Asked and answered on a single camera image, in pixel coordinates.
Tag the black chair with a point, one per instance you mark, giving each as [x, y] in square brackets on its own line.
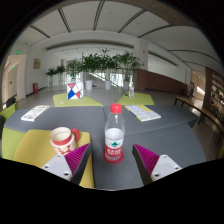
[10, 101]

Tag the red blue white cube box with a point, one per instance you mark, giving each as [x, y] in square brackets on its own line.
[75, 91]

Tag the wooden shelf unit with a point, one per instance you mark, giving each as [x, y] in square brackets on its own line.
[215, 93]

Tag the open magazine with yellow stripe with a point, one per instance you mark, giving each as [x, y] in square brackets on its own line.
[142, 112]

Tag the red and white mug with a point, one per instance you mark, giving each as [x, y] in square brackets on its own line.
[61, 140]

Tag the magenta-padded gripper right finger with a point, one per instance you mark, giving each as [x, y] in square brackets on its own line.
[151, 163]

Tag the red fire extinguisher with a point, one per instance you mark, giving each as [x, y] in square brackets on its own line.
[35, 88]

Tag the white printed magazine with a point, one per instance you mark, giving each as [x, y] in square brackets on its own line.
[35, 113]

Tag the person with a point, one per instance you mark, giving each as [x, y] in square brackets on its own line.
[191, 90]

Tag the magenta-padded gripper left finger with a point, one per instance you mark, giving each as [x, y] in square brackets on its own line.
[71, 165]

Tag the framed wall picture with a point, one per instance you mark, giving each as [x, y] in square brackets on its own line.
[37, 63]

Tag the green exit sign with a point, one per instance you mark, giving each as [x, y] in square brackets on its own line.
[17, 52]

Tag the small clear drink bottle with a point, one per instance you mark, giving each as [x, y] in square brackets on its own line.
[131, 90]

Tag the clear red-capped water bottle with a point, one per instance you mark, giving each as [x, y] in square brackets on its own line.
[114, 136]

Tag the group of potted green plants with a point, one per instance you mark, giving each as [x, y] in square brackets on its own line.
[96, 63]

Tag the long wooden bench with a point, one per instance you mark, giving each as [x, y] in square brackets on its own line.
[203, 113]

